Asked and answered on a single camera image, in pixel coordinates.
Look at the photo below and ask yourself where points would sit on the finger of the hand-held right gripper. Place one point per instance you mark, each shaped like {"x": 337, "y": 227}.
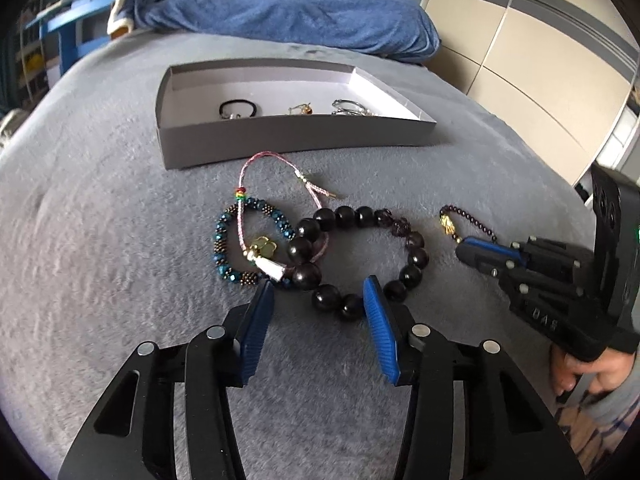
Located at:
{"x": 545, "y": 287}
{"x": 482, "y": 250}

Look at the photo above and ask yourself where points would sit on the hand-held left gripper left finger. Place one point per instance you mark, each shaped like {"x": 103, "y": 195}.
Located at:
{"x": 257, "y": 325}

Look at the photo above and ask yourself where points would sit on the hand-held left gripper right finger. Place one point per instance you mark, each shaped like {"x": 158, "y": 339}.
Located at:
{"x": 380, "y": 330}

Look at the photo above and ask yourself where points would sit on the grey cardboard box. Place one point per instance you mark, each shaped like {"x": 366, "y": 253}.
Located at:
{"x": 280, "y": 140}

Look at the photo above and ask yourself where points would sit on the gold earring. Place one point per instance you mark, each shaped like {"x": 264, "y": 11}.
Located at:
{"x": 299, "y": 108}

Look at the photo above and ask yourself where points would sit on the person's right forearm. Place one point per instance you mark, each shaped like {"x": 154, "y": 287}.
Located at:
{"x": 617, "y": 405}

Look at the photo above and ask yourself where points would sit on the person's right hand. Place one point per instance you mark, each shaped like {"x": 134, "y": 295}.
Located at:
{"x": 607, "y": 372}

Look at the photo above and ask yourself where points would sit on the white cabinet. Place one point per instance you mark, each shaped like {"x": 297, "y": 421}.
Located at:
{"x": 620, "y": 140}

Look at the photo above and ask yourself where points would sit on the person's patterned clothing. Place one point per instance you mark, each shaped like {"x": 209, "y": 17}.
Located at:
{"x": 580, "y": 435}

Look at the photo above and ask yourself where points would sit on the beige wardrobe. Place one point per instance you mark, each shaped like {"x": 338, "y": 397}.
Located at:
{"x": 540, "y": 60}

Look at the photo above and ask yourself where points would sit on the blue blanket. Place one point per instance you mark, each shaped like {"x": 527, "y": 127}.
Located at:
{"x": 280, "y": 15}

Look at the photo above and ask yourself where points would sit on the blue desk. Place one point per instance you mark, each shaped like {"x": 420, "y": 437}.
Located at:
{"x": 67, "y": 30}

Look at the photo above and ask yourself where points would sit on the white shelf rack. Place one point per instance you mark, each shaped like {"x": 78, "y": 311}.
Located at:
{"x": 30, "y": 55}

